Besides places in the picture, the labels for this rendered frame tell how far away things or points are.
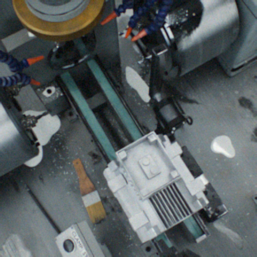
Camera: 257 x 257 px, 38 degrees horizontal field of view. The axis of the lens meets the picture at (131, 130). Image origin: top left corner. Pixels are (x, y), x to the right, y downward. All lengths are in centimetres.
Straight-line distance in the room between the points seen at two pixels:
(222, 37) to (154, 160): 38
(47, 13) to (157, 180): 42
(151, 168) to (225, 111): 49
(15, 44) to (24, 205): 50
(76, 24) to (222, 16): 41
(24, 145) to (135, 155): 27
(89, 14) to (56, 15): 6
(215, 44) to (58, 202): 65
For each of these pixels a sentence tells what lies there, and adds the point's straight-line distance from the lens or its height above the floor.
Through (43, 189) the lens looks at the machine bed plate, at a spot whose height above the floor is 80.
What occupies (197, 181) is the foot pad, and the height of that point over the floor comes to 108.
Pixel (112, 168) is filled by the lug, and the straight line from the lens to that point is 89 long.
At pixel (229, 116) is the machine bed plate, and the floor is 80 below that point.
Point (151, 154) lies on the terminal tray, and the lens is 86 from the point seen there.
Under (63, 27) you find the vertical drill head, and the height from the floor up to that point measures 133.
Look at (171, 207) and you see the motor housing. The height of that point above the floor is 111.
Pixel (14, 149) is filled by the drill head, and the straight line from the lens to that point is 93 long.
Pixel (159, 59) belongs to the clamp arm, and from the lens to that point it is 83.
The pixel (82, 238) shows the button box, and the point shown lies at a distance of 89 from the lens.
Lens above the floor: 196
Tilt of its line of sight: 73 degrees down
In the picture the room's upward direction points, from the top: 3 degrees counter-clockwise
